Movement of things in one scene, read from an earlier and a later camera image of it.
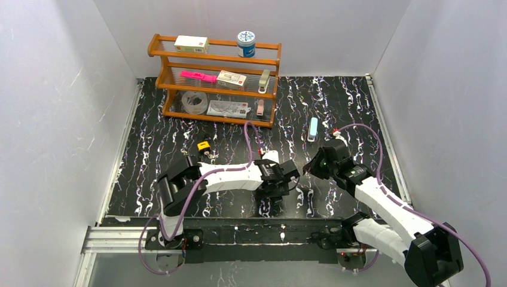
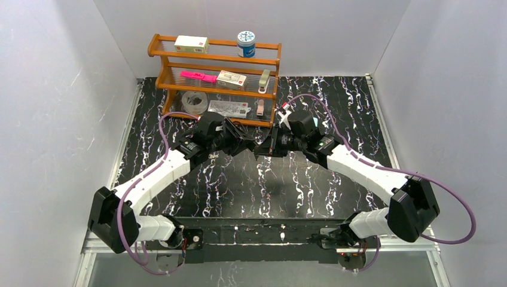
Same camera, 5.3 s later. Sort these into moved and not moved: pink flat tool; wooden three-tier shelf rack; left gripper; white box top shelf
Moved: left gripper
Not moved: wooden three-tier shelf rack; white box top shelf; pink flat tool
